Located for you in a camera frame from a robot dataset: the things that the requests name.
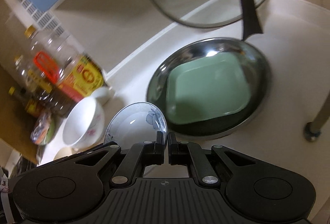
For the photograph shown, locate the blue floral porcelain plate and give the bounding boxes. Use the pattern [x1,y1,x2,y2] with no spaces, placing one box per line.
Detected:
[104,102,168,150]

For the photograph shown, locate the white floral porcelain bowl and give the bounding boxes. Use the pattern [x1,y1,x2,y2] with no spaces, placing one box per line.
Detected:
[63,96,105,150]

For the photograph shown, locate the beige plastic bowls stack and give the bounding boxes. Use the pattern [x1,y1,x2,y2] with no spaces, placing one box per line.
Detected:
[54,147,79,161]

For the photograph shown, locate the green square plate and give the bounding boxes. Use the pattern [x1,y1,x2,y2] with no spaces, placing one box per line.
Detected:
[166,52,251,124]

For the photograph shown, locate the stainless steel round pan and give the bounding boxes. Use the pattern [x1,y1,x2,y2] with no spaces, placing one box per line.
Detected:
[146,37,272,140]

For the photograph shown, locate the large clear oil bottle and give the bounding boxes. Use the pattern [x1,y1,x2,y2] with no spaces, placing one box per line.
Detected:
[24,26,105,102]

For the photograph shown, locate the wrapped green snack packet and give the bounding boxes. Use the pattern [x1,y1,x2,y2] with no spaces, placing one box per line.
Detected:
[30,109,55,146]

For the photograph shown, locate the small sauce bottle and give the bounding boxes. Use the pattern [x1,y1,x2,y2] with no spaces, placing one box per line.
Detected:
[8,87,44,118]

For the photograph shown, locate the metal rack front leg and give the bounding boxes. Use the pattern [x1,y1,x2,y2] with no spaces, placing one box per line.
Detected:
[304,98,330,142]

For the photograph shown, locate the dark oil bottle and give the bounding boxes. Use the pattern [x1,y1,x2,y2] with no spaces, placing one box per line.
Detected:
[14,55,76,118]

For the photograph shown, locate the white vent grille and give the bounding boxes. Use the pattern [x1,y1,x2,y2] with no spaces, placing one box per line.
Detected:
[18,0,65,36]

